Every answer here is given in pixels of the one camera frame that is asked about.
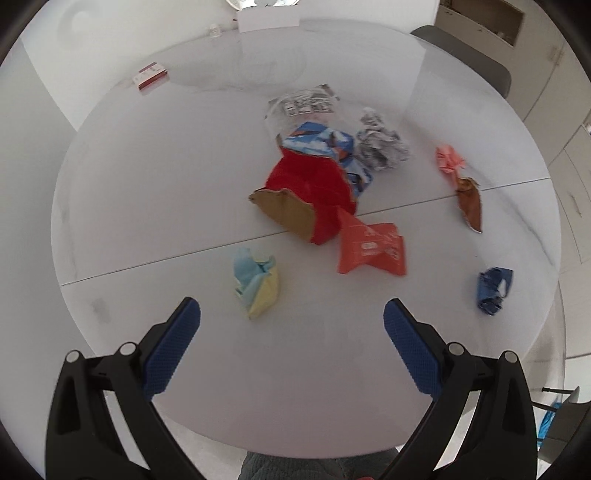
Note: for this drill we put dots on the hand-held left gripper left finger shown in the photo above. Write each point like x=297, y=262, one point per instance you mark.
x=173, y=341

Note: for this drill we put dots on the blue cloth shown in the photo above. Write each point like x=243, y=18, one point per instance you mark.
x=549, y=417

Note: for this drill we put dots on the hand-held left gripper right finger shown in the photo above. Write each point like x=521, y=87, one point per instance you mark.
x=411, y=346

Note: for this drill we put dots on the small clear holder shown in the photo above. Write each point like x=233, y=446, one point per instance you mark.
x=214, y=30

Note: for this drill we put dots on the red torn cardboard box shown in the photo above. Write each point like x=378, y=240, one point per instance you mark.
x=309, y=184

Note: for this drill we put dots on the orange-red packet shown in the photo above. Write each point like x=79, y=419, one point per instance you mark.
x=369, y=244

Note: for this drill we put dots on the blue printed snack wrapper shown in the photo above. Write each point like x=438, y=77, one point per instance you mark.
x=318, y=138

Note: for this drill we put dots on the brown wrapper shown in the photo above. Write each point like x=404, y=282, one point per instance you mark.
x=470, y=203

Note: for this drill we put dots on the dark grey chair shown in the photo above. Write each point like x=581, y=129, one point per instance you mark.
x=480, y=64

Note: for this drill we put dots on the green quilted pant leg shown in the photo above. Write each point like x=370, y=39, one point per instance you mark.
x=318, y=466

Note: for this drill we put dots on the white cardboard box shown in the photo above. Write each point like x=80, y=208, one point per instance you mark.
x=268, y=21

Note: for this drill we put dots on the small red white box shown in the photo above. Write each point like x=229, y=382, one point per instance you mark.
x=150, y=76

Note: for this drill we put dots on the pink paper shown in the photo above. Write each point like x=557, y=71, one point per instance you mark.
x=448, y=159

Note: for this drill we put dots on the grey newspaper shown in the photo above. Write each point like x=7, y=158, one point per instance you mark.
x=381, y=147

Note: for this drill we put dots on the light blue yellow paper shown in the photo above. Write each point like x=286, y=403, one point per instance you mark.
x=258, y=290

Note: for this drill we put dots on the clear plastic bag with label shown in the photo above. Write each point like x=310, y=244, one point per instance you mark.
x=300, y=104

